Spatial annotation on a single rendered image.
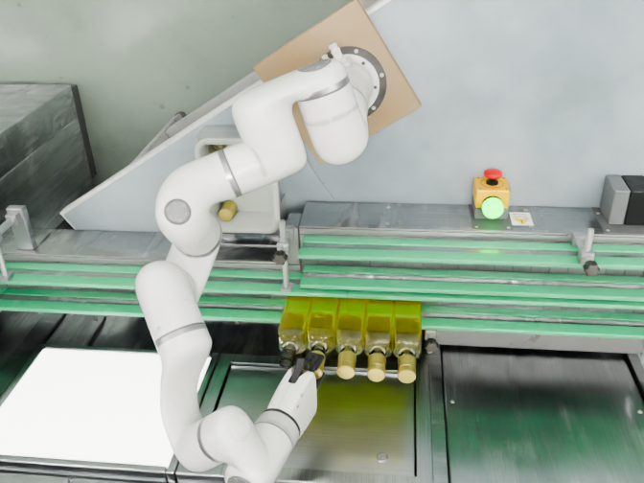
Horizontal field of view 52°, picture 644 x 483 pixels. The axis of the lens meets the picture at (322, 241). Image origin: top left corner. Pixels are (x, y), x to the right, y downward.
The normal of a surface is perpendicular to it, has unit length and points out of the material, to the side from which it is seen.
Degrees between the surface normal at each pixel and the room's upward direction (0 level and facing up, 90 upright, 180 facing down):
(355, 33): 0
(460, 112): 0
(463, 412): 90
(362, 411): 90
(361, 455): 90
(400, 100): 0
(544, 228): 90
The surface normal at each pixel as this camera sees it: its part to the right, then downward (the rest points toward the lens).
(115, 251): -0.04, -0.86
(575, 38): -0.11, 0.50
